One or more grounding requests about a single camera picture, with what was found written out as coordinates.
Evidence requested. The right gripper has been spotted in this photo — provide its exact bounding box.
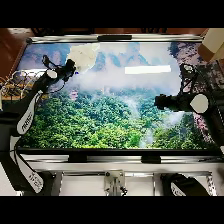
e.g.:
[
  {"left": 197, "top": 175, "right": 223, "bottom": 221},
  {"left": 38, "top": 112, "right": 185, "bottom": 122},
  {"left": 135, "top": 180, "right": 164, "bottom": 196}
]
[{"left": 154, "top": 93, "right": 181, "bottom": 112}]

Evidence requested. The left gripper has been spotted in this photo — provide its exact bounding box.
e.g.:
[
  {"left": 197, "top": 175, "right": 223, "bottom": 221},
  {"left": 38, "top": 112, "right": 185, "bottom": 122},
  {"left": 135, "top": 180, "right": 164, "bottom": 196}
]
[{"left": 61, "top": 58, "right": 79, "bottom": 81}]

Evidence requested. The white T-shirt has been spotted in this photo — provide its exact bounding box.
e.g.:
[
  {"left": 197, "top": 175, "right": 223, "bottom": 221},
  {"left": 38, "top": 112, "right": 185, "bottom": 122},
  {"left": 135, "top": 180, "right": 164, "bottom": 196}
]
[{"left": 68, "top": 42, "right": 101, "bottom": 75}]

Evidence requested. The cardboard box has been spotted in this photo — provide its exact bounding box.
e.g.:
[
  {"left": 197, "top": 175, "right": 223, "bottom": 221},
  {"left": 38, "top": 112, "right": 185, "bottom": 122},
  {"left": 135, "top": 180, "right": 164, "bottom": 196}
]
[{"left": 197, "top": 27, "right": 224, "bottom": 63}]

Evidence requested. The silver frame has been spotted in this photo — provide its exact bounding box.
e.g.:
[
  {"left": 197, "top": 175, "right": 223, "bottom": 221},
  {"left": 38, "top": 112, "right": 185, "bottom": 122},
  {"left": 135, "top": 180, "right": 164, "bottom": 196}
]
[{"left": 18, "top": 153, "right": 224, "bottom": 197}]

